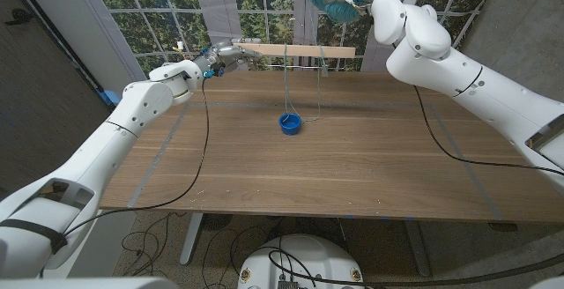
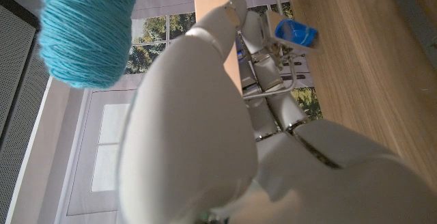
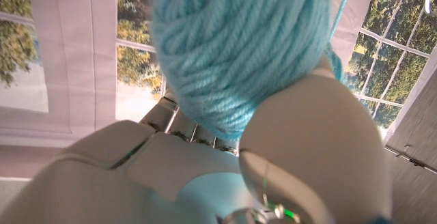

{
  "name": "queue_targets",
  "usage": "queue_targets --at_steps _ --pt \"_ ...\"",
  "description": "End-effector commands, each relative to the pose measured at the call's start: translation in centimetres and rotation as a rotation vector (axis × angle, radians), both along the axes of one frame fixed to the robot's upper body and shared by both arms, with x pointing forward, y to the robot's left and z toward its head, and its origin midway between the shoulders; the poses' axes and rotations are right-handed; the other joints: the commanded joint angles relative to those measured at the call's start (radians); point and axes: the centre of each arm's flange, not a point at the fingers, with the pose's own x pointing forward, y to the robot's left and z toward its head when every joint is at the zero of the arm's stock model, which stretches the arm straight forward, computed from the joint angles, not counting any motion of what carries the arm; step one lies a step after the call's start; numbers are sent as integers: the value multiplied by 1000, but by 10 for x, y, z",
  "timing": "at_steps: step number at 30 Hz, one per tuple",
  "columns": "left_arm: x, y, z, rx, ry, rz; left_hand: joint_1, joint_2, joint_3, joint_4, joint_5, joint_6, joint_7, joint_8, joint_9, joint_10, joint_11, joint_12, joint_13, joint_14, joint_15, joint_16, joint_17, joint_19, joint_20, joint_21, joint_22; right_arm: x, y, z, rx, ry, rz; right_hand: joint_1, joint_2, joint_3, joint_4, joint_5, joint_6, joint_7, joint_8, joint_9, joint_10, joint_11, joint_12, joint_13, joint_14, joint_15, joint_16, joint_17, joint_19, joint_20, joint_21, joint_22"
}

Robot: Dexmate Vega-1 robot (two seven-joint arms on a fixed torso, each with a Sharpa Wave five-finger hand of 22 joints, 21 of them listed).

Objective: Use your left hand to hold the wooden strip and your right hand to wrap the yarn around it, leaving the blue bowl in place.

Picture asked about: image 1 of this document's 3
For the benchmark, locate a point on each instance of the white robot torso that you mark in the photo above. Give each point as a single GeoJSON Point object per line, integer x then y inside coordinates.
{"type": "Point", "coordinates": [299, 262]}

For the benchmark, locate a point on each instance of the white table leg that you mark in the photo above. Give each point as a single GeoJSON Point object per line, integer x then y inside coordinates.
{"type": "Point", "coordinates": [191, 236]}

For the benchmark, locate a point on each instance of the printed window backdrop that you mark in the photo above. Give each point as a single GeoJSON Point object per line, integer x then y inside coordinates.
{"type": "Point", "coordinates": [264, 16]}

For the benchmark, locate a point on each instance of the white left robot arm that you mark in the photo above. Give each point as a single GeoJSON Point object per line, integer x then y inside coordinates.
{"type": "Point", "coordinates": [110, 143]}

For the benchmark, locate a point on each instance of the small blue object by wall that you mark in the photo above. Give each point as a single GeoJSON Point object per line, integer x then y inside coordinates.
{"type": "Point", "coordinates": [108, 97]}

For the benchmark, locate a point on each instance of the grey table leg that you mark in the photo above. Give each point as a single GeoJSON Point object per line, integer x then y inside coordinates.
{"type": "Point", "coordinates": [417, 249]}

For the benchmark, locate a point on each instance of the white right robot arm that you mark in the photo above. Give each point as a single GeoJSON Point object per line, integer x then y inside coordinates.
{"type": "Point", "coordinates": [462, 73]}

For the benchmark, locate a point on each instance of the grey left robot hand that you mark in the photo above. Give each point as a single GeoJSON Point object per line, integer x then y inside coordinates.
{"type": "Point", "coordinates": [224, 53]}

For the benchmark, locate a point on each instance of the wooden strip with metal clips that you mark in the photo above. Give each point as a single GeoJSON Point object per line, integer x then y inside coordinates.
{"type": "Point", "coordinates": [304, 50]}

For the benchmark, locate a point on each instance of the small blue bowl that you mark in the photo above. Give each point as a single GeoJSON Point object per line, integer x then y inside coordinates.
{"type": "Point", "coordinates": [290, 123]}

